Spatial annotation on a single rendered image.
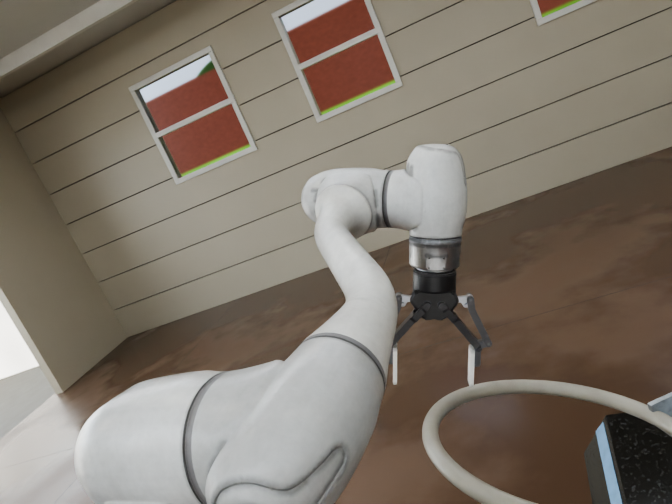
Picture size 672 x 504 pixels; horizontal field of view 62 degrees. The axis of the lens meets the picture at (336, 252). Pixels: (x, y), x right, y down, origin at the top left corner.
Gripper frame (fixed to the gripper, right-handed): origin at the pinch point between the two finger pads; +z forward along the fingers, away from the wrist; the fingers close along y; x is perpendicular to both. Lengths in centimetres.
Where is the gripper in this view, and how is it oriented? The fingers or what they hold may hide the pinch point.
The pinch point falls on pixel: (432, 376)
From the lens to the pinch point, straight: 105.4
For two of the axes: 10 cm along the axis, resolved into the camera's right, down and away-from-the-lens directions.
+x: 1.1, -1.9, 9.8
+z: 0.1, 9.8, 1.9
